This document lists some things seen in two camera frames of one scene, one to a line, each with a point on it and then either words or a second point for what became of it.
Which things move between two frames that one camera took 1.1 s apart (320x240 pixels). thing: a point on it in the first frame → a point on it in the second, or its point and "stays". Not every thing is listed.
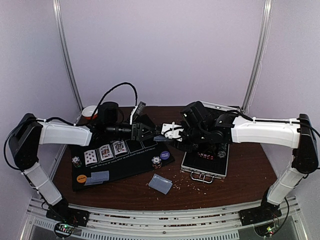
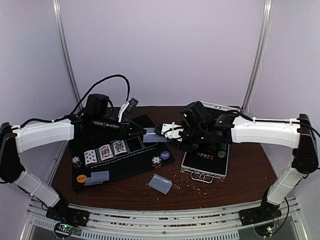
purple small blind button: x=164 y=155 stays
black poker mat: x=99 y=162 stays
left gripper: x=137 y=128 → x=124 y=128
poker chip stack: x=156 y=162 stays
